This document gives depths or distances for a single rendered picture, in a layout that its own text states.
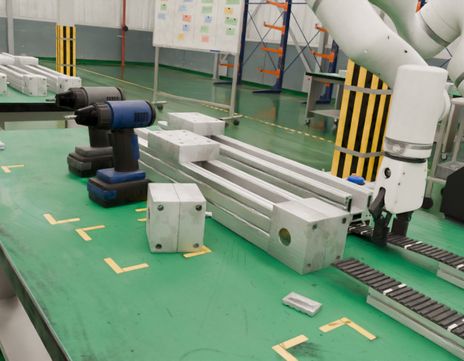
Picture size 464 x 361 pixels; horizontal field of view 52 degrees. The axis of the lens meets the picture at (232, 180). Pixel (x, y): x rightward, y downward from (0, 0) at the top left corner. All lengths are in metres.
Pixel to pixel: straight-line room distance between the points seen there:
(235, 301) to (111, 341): 0.19
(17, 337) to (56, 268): 0.87
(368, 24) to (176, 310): 0.59
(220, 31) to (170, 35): 0.85
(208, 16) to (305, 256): 6.05
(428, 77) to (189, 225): 0.47
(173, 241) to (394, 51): 0.54
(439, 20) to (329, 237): 0.72
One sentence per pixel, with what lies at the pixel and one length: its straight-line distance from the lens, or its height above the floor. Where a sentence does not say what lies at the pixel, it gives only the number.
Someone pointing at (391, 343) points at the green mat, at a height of 0.78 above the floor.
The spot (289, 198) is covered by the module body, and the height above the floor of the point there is 0.86.
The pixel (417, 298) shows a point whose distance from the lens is 0.75.
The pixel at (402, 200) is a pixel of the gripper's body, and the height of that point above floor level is 0.89.
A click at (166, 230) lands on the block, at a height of 0.82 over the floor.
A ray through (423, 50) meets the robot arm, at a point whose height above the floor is 1.16.
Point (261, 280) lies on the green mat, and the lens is 0.77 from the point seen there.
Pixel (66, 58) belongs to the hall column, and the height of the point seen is 0.44.
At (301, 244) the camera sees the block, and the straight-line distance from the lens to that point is 0.79.
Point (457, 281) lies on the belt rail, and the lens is 0.90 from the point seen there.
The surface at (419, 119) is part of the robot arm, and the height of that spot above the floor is 1.04.
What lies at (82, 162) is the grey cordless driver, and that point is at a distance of 1.22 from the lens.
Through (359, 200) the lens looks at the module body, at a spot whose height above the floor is 0.84.
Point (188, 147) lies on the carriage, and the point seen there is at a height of 0.90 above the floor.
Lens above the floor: 1.14
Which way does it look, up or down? 16 degrees down
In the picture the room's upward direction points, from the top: 5 degrees clockwise
